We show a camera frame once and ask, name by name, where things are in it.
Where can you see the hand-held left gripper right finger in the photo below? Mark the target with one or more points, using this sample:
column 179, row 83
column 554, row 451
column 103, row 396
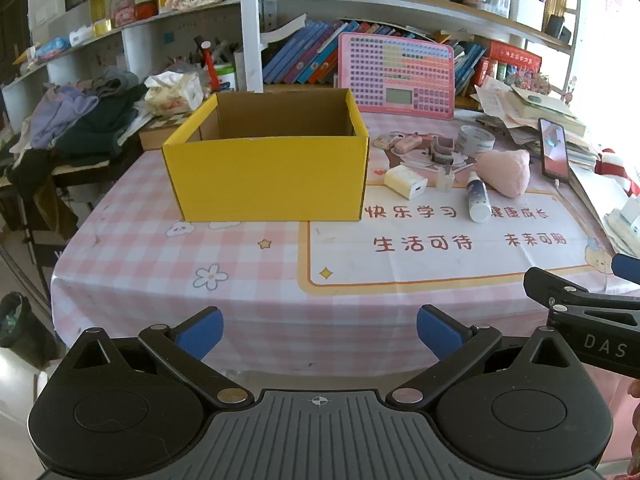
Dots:
column 440, row 332

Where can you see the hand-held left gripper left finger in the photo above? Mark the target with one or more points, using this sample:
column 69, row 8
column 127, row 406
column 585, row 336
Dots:
column 200, row 332

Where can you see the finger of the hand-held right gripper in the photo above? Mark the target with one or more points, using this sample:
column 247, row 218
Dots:
column 629, row 267
column 600, row 330

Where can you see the white spray bottle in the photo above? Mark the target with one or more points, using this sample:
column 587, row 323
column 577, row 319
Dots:
column 478, row 197

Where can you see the small translucent plastic piece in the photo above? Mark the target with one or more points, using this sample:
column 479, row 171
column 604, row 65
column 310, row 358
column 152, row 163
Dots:
column 444, row 179

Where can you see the pink fluffy pouch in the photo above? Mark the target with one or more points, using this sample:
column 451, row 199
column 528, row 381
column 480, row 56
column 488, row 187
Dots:
column 505, row 172

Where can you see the white charger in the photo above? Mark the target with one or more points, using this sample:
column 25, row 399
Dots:
column 402, row 180

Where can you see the yellow cardboard box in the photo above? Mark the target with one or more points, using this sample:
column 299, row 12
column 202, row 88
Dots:
column 265, row 180

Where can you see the small pink cylinder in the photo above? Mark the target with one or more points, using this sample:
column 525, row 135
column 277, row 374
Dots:
column 443, row 149

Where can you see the clear tape roll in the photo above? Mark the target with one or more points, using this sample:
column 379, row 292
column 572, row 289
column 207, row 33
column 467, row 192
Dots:
column 475, row 139

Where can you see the person's right hand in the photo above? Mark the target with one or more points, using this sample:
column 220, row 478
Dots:
column 636, row 430

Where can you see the white paper stack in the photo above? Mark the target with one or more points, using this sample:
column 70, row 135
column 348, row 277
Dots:
column 595, row 190

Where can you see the red white plush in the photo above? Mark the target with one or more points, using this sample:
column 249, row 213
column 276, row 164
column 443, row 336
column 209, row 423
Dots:
column 617, row 170

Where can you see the smartphone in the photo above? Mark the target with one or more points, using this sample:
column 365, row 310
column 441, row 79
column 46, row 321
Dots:
column 554, row 152

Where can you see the black trash bin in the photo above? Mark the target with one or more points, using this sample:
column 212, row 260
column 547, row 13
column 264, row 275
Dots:
column 20, row 320

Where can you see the pile of papers and books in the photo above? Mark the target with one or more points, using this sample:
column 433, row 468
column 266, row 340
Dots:
column 530, row 105

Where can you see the wooden chessboard box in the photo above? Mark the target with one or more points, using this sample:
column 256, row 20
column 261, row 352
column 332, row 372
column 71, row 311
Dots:
column 160, row 131

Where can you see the dark green cloth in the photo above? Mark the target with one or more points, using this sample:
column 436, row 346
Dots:
column 100, row 130

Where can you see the black cloth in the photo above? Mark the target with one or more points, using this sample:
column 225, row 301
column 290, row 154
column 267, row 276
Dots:
column 30, row 170

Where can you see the floral tissue pack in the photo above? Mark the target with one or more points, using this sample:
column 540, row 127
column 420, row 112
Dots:
column 172, row 92

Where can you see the red thick book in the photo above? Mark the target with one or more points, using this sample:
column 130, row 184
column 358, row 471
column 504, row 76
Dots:
column 512, row 55

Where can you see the green white canister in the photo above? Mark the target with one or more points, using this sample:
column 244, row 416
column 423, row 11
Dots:
column 226, row 79

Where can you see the purple cloth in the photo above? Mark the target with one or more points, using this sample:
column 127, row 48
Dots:
column 62, row 112

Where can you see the grey cloth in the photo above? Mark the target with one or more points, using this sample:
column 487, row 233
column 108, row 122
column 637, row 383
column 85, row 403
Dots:
column 115, row 82

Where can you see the red stick with white knob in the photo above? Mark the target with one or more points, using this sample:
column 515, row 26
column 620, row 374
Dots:
column 211, row 67

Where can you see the pink learning tablet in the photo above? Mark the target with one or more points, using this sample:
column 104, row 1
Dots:
column 395, row 70

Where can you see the white storage box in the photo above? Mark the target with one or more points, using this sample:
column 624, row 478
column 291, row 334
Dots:
column 527, row 10

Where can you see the bundle of pens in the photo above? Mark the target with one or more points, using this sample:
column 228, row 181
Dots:
column 220, row 50

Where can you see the row of blue books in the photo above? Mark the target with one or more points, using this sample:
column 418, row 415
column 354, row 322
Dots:
column 305, row 55

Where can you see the white bookshelf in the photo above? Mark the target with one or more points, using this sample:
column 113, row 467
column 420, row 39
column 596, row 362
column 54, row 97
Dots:
column 250, row 25

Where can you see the white paperback book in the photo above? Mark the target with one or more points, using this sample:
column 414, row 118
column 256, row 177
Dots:
column 282, row 30

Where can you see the gold box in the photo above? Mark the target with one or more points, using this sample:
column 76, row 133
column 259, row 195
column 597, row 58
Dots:
column 102, row 27

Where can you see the white small box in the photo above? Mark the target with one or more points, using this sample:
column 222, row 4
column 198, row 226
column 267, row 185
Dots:
column 81, row 35

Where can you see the blue pack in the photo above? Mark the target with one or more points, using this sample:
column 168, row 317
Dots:
column 52, row 47

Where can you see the red round jar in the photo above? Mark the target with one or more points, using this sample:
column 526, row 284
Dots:
column 146, row 5

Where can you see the dark wooden door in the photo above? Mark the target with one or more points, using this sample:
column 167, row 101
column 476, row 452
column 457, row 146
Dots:
column 12, row 25

